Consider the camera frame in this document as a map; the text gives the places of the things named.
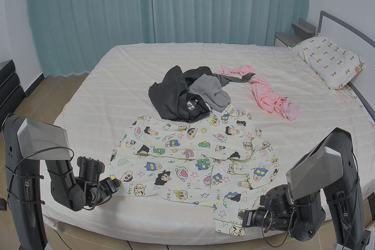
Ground dark grey garment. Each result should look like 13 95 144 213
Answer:
212 71 255 87

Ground bed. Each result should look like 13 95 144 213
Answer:
41 11 375 240

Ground grey knit garment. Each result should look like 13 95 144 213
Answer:
189 74 232 112

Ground grey bedside table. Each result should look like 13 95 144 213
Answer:
275 18 316 47

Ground black garment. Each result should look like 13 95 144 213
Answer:
148 65 213 122

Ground black cable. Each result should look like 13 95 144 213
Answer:
54 230 69 250

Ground black chest of drawers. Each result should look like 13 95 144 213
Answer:
0 60 25 126

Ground white printed pillow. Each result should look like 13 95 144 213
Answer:
292 33 365 90

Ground white printed pyjama top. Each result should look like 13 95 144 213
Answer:
109 104 282 236

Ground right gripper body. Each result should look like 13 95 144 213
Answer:
237 208 276 229

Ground pink garment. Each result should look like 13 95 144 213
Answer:
212 64 302 122

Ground blue-green curtain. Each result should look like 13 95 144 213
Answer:
26 0 311 78

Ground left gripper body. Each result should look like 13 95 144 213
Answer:
95 176 123 199

